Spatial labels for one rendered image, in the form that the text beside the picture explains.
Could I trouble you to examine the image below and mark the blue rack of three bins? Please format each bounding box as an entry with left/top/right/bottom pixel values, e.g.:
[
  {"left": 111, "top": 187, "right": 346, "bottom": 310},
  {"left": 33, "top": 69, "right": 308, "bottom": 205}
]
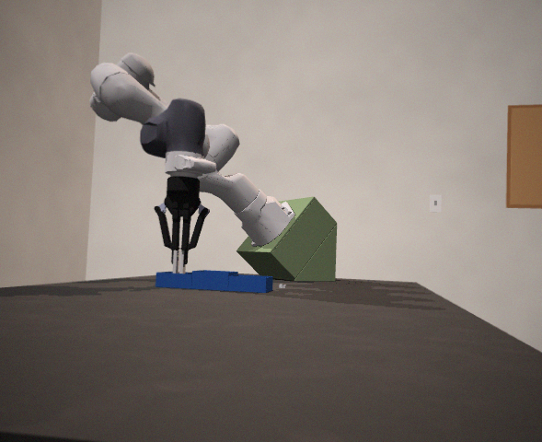
[{"left": 156, "top": 270, "right": 273, "bottom": 293}]

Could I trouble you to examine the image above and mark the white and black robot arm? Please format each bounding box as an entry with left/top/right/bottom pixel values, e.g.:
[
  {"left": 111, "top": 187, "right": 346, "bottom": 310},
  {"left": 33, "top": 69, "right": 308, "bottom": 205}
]
[{"left": 90, "top": 53, "right": 295, "bottom": 247}]

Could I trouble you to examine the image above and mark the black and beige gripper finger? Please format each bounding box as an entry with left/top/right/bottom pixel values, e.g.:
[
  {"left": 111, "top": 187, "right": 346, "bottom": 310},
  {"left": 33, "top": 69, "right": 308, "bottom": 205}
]
[
  {"left": 179, "top": 202, "right": 210, "bottom": 273},
  {"left": 154, "top": 202, "right": 180, "bottom": 273}
]

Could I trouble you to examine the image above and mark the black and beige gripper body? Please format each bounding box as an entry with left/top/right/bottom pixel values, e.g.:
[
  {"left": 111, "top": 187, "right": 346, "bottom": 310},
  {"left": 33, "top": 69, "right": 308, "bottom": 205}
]
[{"left": 164, "top": 177, "right": 201, "bottom": 217}]

